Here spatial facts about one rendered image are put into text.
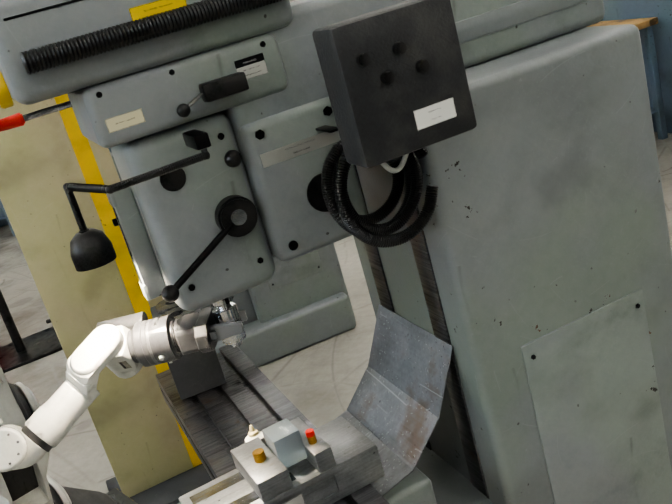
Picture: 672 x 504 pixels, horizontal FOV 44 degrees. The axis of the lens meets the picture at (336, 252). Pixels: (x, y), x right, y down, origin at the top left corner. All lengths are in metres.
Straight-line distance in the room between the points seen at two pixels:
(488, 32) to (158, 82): 0.63
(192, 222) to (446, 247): 0.45
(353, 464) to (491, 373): 0.31
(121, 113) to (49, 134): 1.85
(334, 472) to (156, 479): 2.15
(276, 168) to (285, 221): 0.10
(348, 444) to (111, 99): 0.75
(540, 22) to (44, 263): 2.16
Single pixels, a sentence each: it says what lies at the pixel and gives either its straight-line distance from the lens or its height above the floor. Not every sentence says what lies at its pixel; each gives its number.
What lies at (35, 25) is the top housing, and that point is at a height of 1.84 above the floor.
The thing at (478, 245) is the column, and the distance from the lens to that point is 1.52.
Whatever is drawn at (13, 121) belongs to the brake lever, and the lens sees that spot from 1.57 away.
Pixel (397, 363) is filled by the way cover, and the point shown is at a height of 0.99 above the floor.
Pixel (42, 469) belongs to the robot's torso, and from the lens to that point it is 2.26.
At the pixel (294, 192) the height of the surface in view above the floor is 1.46.
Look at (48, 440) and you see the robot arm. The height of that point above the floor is 1.15.
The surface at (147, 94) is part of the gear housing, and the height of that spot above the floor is 1.69.
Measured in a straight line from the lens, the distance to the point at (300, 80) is 1.46.
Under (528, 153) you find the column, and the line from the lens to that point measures 1.56.
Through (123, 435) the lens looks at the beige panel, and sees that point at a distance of 3.53.
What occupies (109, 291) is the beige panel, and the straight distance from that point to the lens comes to 3.33.
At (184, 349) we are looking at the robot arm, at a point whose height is 1.22.
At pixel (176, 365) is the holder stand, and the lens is 2.10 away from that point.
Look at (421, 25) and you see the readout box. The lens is 1.27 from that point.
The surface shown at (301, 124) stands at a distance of 1.46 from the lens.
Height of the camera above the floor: 1.80
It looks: 18 degrees down
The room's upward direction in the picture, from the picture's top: 16 degrees counter-clockwise
